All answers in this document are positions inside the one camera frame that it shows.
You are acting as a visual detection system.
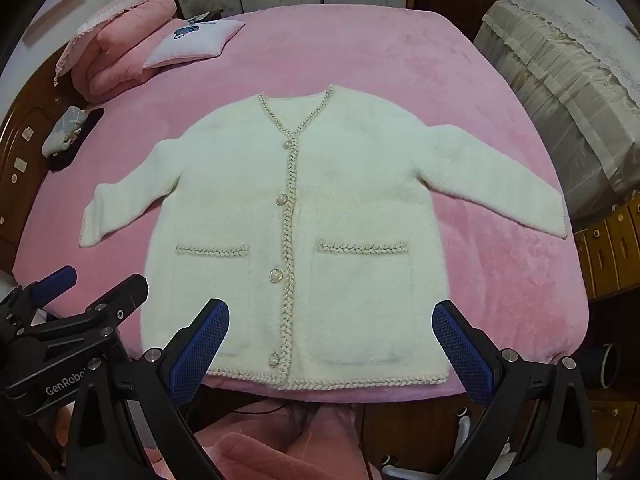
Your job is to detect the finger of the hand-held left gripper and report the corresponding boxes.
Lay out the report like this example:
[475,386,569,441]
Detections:
[29,274,150,347]
[0,266,79,331]

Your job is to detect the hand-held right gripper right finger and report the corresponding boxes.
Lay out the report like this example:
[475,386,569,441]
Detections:
[431,300,598,480]

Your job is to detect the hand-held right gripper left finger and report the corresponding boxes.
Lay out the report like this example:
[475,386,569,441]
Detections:
[65,298,231,480]

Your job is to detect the white fuzzy cardigan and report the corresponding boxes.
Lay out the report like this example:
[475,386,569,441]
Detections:
[79,83,568,387]

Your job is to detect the white chair base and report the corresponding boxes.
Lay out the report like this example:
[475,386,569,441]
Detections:
[372,405,616,480]

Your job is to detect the person's pink pajama pants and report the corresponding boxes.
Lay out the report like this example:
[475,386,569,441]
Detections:
[150,400,371,480]

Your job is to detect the wooden headboard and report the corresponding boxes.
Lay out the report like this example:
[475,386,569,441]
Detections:
[0,45,86,276]

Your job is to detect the dark round bin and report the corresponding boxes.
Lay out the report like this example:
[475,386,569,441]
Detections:
[582,342,623,388]

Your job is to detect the grey patterned pouch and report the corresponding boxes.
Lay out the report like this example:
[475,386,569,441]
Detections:
[41,106,91,157]

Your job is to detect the low wooden cabinet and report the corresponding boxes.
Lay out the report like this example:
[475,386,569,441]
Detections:
[585,385,640,480]

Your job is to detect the wooden drawer cabinet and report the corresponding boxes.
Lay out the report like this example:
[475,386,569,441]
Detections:
[572,195,640,303]

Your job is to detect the folded pink quilt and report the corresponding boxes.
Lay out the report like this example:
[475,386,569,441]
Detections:
[54,0,178,102]

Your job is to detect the white pillow with blue print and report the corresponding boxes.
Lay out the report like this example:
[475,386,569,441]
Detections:
[143,18,246,69]

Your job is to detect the pink plush bed blanket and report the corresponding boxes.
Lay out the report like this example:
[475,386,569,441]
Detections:
[11,7,591,401]

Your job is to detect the wooden wall shelf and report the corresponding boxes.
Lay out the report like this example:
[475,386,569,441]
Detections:
[22,0,89,41]

